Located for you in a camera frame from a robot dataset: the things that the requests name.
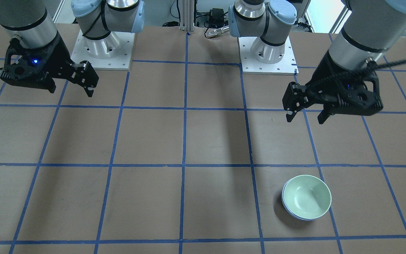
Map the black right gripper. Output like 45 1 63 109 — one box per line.
30 32 99 97

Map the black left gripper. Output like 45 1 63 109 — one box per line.
282 51 364 125

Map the green bowl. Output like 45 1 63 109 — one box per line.
281 175 332 221

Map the silver metal connector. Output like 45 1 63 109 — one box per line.
204 25 230 39

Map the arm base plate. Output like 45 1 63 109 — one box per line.
71 31 136 71
238 37 299 75

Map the black camera cable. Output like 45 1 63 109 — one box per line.
307 53 406 90

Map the aluminium frame post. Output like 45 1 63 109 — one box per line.
176 0 197 34

